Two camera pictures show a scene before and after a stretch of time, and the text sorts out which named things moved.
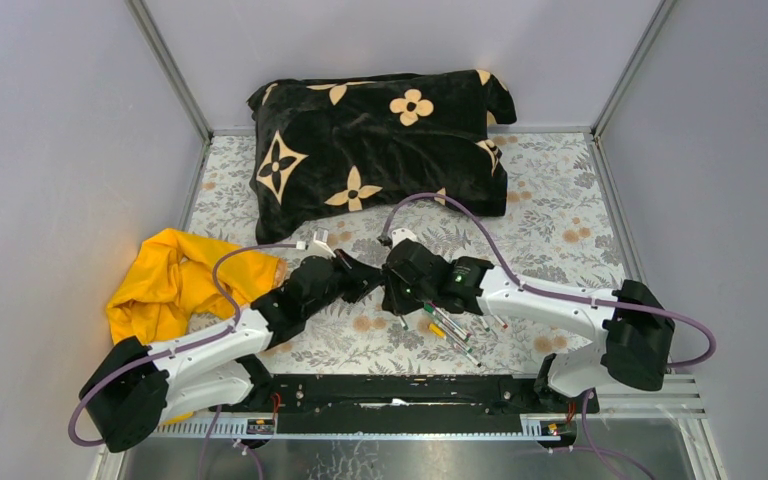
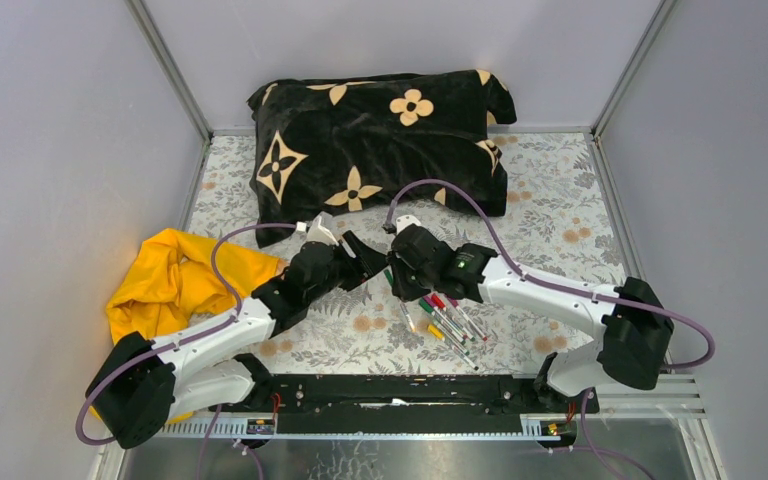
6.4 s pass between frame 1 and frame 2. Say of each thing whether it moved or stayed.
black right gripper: moved
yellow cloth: stayed
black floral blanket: stayed
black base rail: stayed
